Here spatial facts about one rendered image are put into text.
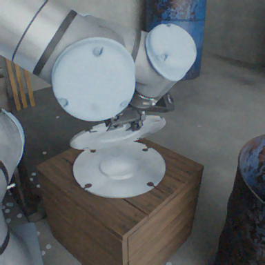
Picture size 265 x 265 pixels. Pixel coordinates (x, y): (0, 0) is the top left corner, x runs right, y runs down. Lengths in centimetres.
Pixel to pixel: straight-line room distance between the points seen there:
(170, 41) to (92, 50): 17
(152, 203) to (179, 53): 47
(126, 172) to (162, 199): 15
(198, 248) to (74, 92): 94
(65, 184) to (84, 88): 61
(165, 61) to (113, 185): 50
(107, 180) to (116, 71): 61
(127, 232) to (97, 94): 48
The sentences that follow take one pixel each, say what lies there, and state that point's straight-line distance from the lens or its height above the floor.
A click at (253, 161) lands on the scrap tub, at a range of 89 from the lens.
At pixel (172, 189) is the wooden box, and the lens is 79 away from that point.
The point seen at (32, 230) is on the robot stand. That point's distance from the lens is 58.
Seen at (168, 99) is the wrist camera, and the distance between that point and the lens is 60.
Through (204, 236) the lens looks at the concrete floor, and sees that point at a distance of 115.
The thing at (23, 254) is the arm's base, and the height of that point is 49.
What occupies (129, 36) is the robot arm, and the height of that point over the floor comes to 81.
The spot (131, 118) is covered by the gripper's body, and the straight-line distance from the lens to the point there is 55.
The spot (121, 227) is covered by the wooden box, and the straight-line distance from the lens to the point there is 69.
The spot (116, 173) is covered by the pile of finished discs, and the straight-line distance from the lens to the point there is 83.
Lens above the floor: 87
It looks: 30 degrees down
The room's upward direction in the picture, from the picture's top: straight up
